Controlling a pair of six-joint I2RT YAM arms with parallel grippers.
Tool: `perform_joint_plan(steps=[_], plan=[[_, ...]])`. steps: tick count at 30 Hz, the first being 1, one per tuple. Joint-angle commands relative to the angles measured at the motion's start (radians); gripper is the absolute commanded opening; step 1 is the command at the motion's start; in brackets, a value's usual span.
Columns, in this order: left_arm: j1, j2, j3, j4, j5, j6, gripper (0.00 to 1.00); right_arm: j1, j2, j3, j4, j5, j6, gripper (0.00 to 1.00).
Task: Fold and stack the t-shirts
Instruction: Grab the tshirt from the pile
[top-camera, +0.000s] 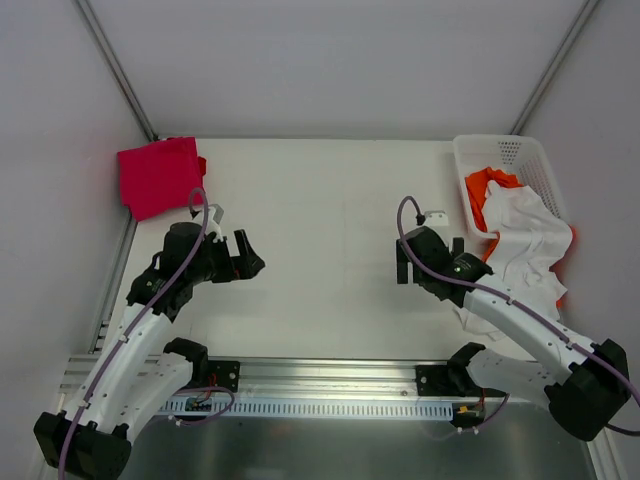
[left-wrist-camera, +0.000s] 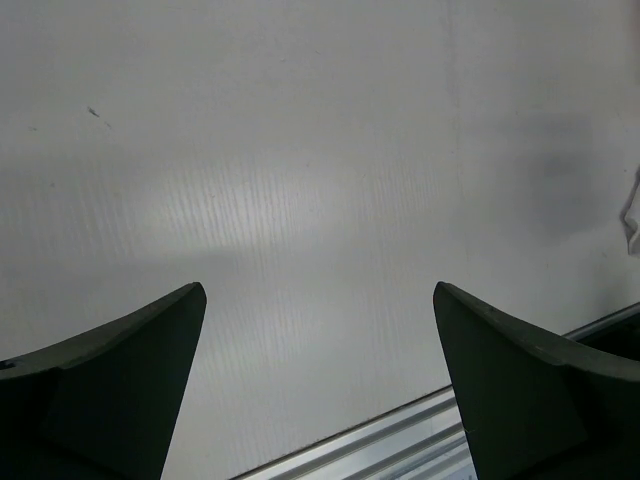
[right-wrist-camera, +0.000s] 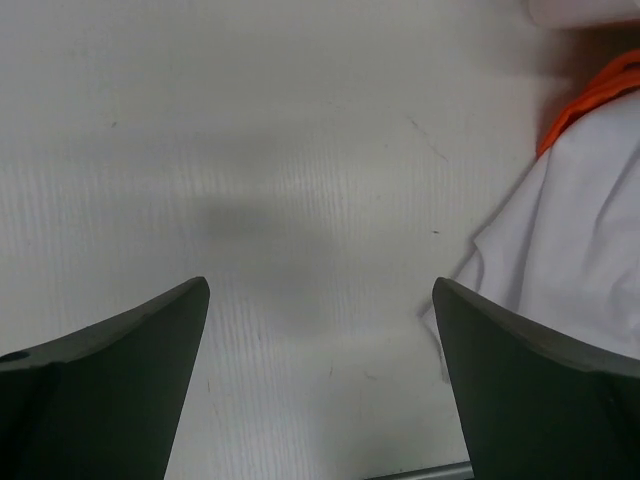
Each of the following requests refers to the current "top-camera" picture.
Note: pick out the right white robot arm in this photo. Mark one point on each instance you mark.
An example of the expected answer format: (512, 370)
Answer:
(581, 383)

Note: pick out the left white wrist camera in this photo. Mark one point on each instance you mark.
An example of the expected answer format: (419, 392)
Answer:
(213, 220)

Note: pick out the right metal frame post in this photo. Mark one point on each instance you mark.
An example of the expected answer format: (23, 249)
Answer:
(561, 54)

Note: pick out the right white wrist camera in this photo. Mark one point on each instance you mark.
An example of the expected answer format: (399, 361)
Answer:
(436, 218)

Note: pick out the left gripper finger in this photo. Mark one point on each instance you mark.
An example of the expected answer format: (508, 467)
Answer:
(247, 269)
(245, 250)

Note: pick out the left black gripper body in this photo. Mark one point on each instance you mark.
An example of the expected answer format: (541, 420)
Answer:
(229, 260)

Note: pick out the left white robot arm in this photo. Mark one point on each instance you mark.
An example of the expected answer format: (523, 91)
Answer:
(92, 436)

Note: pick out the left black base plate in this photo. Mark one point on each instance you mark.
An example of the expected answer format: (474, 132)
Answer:
(223, 373)

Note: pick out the white plastic basket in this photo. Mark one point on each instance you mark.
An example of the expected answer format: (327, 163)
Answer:
(523, 156)

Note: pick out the left metal frame post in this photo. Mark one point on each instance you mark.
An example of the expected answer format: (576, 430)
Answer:
(100, 38)

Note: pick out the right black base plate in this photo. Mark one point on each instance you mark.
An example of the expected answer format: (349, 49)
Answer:
(434, 380)

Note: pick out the orange t-shirt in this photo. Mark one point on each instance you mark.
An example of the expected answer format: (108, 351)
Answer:
(480, 192)

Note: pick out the folded magenta t-shirt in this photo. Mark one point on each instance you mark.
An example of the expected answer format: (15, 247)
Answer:
(159, 176)

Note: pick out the white t-shirt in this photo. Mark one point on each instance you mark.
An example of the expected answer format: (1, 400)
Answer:
(525, 235)

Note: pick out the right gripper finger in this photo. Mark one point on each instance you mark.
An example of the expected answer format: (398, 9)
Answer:
(457, 246)
(402, 264)

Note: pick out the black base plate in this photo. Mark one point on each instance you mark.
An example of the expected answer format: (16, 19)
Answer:
(434, 380)
(223, 373)

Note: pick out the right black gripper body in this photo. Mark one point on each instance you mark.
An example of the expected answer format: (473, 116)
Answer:
(417, 270)

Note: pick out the white slotted cable duct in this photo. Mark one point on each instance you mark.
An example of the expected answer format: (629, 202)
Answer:
(186, 406)

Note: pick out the aluminium mounting rail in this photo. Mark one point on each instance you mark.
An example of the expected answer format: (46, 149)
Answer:
(329, 378)

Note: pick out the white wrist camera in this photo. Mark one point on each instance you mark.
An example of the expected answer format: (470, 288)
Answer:
(213, 220)
(436, 218)

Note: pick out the metal frame post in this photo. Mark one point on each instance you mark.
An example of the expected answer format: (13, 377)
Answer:
(100, 38)
(561, 54)

